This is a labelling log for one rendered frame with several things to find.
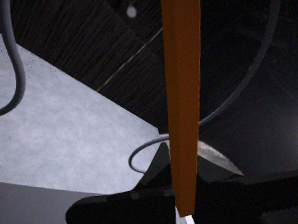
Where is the orange handle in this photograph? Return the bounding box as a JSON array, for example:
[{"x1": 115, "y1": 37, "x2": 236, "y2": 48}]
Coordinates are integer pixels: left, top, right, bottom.
[{"x1": 160, "y1": 0, "x2": 201, "y2": 218}]

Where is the grey wire loop stand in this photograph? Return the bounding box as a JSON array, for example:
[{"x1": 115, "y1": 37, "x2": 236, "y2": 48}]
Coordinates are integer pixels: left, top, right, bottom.
[{"x1": 0, "y1": 0, "x2": 281, "y2": 224}]

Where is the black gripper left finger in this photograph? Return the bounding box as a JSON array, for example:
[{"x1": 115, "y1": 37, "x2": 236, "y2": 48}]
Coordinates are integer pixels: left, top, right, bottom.
[{"x1": 65, "y1": 142, "x2": 177, "y2": 224}]

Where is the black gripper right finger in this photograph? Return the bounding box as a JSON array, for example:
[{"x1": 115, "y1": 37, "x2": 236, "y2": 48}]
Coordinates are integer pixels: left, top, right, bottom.
[{"x1": 191, "y1": 154, "x2": 298, "y2": 224}]

